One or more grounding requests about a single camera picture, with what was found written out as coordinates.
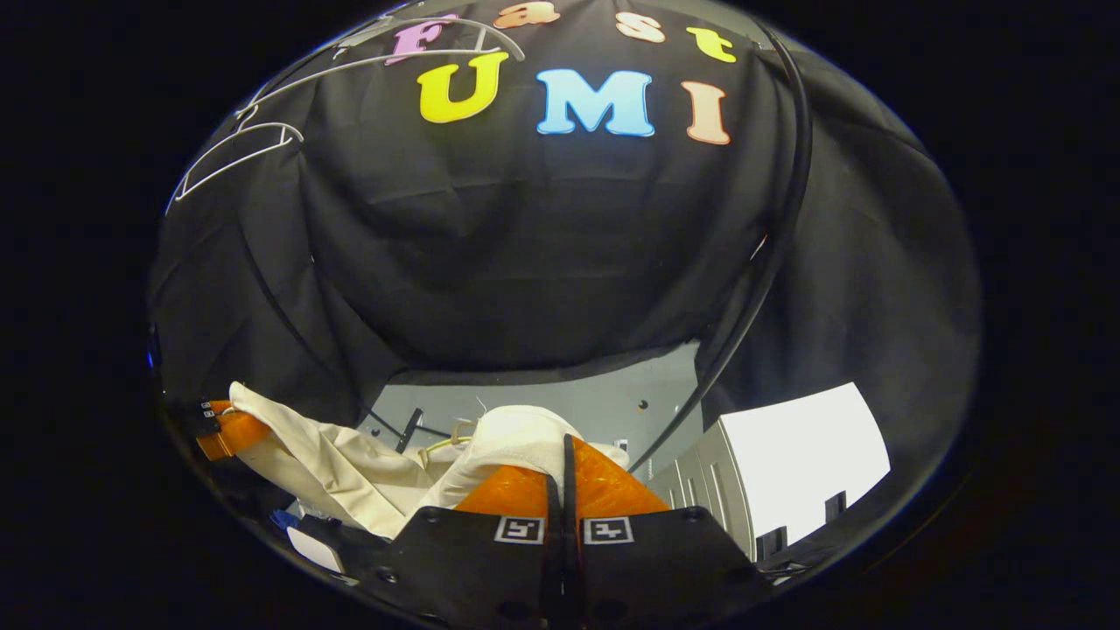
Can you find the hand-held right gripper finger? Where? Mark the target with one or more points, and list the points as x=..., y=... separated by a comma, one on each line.
x=557, y=560
x=573, y=569

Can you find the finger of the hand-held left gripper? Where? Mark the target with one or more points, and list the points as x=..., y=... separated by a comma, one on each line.
x=236, y=429

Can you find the cream button shirt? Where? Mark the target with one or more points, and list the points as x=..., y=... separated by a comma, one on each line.
x=350, y=477

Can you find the white laundry hamper yellow rim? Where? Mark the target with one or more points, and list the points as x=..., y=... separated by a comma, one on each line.
x=437, y=449

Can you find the white hanger with taped hook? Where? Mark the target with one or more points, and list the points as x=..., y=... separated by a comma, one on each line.
x=385, y=59

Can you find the white plastic clothes hanger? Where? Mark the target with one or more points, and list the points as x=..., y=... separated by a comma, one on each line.
x=289, y=127

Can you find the black metal clothes rack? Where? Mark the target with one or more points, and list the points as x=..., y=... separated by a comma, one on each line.
x=792, y=210

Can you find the white plastic cabinet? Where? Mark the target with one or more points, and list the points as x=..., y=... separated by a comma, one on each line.
x=805, y=455

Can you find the black backdrop cloth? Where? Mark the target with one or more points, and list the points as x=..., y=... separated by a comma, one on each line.
x=525, y=262

